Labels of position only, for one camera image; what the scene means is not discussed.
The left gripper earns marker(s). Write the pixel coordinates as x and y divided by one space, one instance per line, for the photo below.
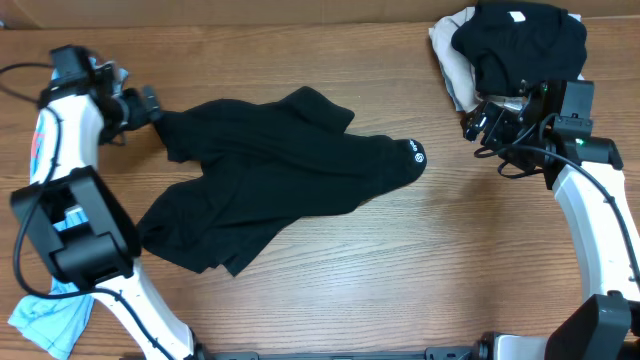
141 114

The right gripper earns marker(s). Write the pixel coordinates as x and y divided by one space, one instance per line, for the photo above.
499 120

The black t-shirt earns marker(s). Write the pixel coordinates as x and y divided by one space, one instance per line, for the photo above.
264 166

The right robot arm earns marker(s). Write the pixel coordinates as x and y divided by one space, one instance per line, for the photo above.
551 134

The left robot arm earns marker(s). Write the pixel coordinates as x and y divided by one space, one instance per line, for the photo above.
80 231

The folded beige garment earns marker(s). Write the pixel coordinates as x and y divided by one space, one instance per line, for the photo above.
457 71

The folded black shirt on pile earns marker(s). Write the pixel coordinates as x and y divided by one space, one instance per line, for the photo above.
515 45

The light blue cloth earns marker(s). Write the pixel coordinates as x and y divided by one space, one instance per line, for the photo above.
53 325

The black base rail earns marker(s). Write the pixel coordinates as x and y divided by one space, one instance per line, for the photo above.
340 356

